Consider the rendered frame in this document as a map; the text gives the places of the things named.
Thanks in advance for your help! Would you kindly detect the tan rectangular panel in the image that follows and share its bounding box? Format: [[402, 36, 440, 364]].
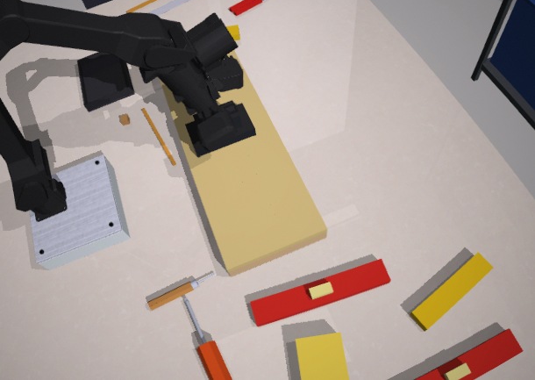
[[160, 50, 327, 277]]

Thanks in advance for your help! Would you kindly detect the orange long thin bar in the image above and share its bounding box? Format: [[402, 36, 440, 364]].
[[126, 0, 156, 13], [142, 108, 176, 166]]

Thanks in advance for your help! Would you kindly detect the red flat bar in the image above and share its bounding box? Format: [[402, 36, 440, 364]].
[[415, 328, 523, 380], [250, 259, 391, 326]]

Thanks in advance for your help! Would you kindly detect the small orange cube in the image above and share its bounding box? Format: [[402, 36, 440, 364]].
[[120, 114, 130, 125]]

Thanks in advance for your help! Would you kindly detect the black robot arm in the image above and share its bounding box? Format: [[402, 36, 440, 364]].
[[0, 0, 243, 222]]

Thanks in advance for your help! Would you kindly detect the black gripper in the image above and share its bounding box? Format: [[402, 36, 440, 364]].
[[172, 58, 238, 151]]

